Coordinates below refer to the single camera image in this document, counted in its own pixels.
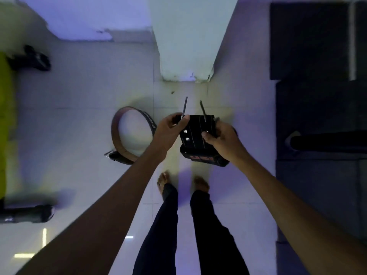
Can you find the black leather belt brown lining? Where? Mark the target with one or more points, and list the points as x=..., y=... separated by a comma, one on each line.
x=195, y=136

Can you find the black trousers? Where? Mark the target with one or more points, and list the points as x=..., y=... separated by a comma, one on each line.
x=213, y=237

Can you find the person's foot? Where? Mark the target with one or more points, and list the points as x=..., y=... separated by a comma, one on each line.
x=201, y=183
x=163, y=180

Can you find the black furniture leg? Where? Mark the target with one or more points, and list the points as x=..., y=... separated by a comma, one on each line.
x=33, y=60
x=329, y=141
x=28, y=213

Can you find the person's right foot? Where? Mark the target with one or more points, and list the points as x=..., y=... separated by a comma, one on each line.
x=201, y=183

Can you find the yellow furniture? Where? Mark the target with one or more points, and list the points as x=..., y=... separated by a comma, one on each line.
x=5, y=120

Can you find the person's right hand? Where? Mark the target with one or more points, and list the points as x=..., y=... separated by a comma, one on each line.
x=226, y=144

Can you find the person's right forearm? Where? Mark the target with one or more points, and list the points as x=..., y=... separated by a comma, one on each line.
x=292, y=214

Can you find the dark floor mat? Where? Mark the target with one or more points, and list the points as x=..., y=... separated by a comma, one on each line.
x=318, y=83

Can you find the person's left forearm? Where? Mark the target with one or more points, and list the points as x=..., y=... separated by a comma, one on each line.
x=100, y=220

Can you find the person's left hand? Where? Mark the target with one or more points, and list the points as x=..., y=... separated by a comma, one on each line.
x=166, y=136

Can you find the person's right thumb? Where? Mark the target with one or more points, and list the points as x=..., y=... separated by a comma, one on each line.
x=209, y=136

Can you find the person's left foot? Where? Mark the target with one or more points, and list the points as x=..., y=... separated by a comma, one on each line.
x=163, y=180

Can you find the person's left thumb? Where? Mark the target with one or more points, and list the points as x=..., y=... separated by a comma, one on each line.
x=183, y=123

